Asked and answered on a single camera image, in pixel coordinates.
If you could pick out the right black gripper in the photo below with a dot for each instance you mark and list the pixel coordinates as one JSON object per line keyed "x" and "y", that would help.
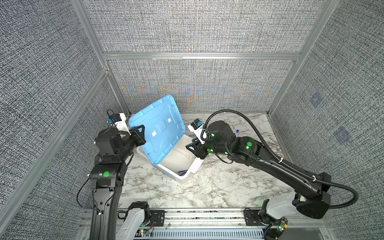
{"x": 199, "y": 150}

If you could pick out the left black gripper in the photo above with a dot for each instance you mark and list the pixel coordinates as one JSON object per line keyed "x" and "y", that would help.
{"x": 139, "y": 138}

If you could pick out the white plastic bin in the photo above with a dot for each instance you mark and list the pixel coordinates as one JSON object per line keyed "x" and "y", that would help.
{"x": 179, "y": 159}

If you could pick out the blue plastic lid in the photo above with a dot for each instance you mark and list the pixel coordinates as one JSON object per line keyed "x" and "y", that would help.
{"x": 164, "y": 127}

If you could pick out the blue tweezers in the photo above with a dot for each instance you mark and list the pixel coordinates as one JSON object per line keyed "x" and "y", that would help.
{"x": 182, "y": 173}

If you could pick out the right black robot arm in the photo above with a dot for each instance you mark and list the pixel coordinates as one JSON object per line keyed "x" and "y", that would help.
{"x": 313, "y": 194}

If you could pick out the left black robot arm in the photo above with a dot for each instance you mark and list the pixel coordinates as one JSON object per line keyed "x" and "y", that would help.
{"x": 107, "y": 177}

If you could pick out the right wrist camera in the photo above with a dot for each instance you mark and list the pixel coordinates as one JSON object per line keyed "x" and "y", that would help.
{"x": 198, "y": 129}

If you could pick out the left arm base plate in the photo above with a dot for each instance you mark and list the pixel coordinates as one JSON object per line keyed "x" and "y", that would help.
{"x": 156, "y": 218}

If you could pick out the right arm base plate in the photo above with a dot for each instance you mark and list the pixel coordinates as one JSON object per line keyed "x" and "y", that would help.
{"x": 257, "y": 217}

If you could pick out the aluminium front rail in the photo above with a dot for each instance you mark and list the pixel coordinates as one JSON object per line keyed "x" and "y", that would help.
{"x": 229, "y": 224}

